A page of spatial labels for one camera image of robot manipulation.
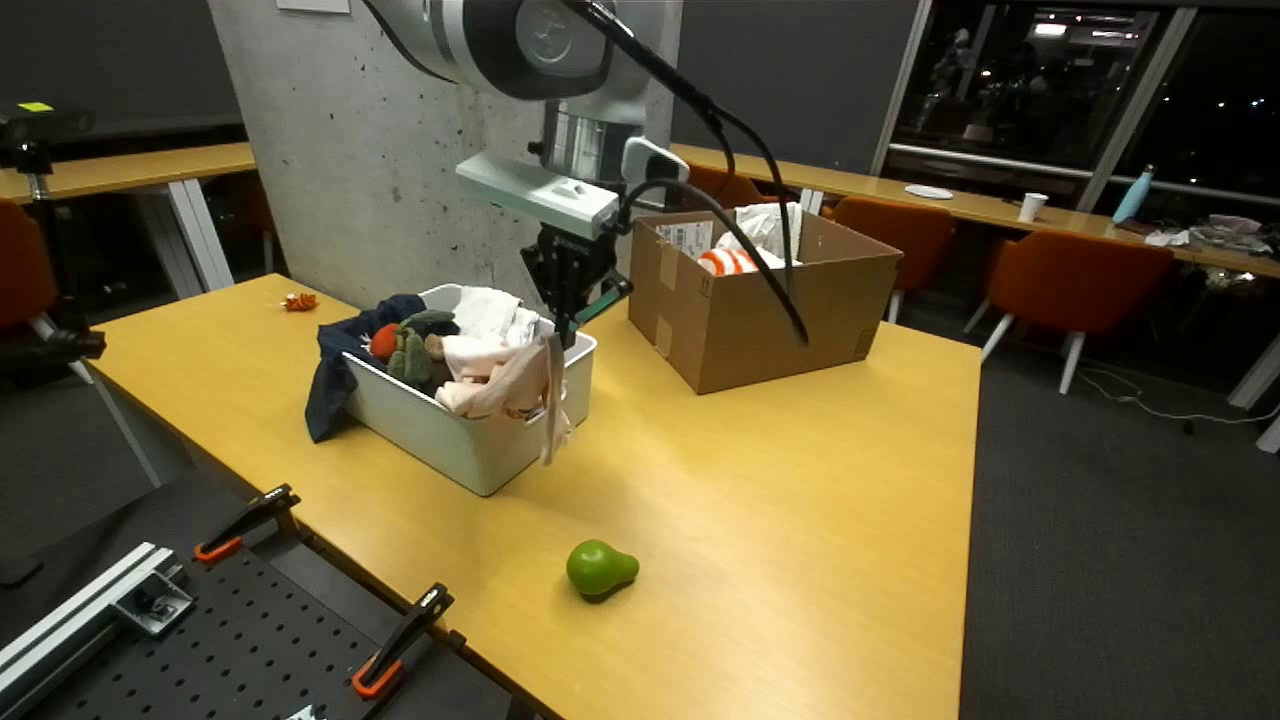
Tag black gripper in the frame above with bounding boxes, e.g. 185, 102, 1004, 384
515, 219, 632, 353

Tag green pear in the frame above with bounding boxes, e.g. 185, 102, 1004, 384
565, 537, 643, 608

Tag white plastic basket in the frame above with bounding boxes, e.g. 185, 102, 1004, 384
340, 281, 602, 500

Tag white textured cloth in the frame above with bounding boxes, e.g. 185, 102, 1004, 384
437, 283, 555, 375

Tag red white striped item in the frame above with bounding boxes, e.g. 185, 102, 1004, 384
693, 242, 805, 281

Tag orange plush with green leaves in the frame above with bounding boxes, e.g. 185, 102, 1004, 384
364, 308, 464, 397

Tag white crumpled bag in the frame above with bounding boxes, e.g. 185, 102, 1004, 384
716, 199, 807, 269

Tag brown cardboard box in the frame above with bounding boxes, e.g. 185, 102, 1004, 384
624, 205, 907, 397

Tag navy blue cloth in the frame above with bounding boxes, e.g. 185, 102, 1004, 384
301, 293, 434, 448

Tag long wooden window desk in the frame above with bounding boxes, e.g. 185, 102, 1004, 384
664, 140, 1280, 283

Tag orange chair with white legs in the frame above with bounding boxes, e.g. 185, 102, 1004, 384
960, 226, 1182, 398
829, 197, 960, 328

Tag black clamp with orange tip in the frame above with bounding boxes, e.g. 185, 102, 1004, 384
190, 479, 303, 567
349, 581, 458, 705

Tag wooden desk with white legs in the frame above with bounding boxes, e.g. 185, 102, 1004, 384
0, 140, 260, 298

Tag black perforated board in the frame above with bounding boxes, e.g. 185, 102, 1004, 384
23, 531, 526, 720

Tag black device on stand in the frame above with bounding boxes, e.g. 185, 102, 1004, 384
0, 95, 97, 175

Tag light blue bottle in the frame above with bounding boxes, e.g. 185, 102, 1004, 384
1108, 159, 1162, 226

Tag grey clutter pile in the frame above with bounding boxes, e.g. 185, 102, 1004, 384
1140, 212, 1277, 258

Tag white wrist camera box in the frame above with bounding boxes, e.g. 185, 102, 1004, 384
453, 149, 630, 242

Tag white cable connector block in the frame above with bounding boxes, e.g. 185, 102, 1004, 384
615, 132, 697, 192

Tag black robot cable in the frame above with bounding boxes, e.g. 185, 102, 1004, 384
555, 0, 818, 353

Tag white window frame post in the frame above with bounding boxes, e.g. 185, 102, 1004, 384
869, 0, 938, 175
1072, 3, 1202, 214

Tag aluminium rail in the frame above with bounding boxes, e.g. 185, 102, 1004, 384
0, 537, 196, 712

